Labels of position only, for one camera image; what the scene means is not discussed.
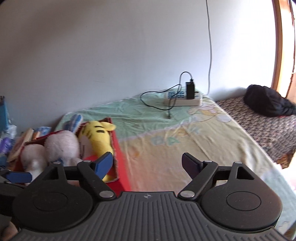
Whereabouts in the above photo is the yellow tiger plush toy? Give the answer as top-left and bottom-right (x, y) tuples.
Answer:
(77, 120), (117, 183)

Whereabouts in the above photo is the black charger cable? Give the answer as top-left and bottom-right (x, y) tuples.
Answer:
(139, 71), (194, 120)

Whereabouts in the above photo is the patterned mattress cover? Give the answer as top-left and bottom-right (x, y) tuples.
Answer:
(217, 97), (295, 168)

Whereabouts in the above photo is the black bundled clothing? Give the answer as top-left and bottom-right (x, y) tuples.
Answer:
(243, 84), (295, 117)

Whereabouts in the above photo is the power strip wall cord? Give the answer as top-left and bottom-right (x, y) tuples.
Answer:
(205, 0), (213, 96)

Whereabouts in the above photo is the green yellow bed sheet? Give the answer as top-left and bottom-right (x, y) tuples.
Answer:
(54, 91), (296, 239)

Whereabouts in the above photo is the red cardboard box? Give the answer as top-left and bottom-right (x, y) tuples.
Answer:
(12, 117), (130, 196)

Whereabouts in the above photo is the person right hand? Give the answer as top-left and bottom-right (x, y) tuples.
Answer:
(1, 222), (19, 241)

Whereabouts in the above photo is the pink bunny blue bow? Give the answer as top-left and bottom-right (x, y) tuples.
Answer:
(21, 144), (48, 181)

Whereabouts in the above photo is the wooden window frame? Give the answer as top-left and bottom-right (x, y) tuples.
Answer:
(271, 1), (295, 102)

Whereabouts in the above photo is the black charger adapter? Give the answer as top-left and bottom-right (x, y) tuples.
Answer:
(186, 78), (195, 99)

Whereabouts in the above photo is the white power strip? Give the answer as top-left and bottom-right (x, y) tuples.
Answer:
(164, 91), (203, 106)

